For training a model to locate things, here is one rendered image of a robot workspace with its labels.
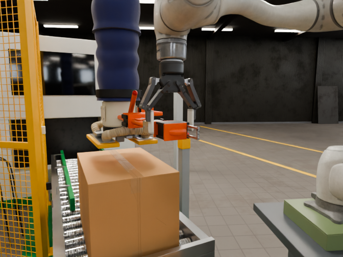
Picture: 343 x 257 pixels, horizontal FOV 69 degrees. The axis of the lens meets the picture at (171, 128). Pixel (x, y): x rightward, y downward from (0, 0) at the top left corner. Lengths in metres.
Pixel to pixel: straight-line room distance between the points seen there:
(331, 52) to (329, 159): 13.22
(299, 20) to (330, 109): 13.00
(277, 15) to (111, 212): 0.94
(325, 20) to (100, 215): 1.07
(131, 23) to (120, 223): 0.91
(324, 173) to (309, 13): 0.60
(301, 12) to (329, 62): 13.26
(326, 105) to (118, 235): 13.13
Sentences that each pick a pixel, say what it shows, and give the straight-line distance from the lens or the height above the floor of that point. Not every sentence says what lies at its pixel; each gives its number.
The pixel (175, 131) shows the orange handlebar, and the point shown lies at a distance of 0.71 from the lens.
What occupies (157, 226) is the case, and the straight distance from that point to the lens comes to 1.21.
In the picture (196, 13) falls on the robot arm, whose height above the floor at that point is 1.47.
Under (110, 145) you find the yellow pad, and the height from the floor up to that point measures 1.07.
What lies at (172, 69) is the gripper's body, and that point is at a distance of 0.73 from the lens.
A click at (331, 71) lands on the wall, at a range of 14.22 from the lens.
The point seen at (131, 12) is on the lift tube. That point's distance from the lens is 1.29.
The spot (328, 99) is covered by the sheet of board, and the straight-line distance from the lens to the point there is 13.92.
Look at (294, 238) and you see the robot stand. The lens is 1.14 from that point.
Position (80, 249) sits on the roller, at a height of 0.54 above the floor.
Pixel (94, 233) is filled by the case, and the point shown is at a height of 0.74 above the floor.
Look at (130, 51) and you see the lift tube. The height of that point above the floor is 1.50.
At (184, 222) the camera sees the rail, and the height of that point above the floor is 0.60.
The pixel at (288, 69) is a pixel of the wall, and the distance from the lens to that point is 13.11.
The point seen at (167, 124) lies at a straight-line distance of 0.71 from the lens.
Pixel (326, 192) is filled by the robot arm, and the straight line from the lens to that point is 1.19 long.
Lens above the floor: 1.29
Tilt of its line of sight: 7 degrees down
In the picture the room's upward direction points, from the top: straight up
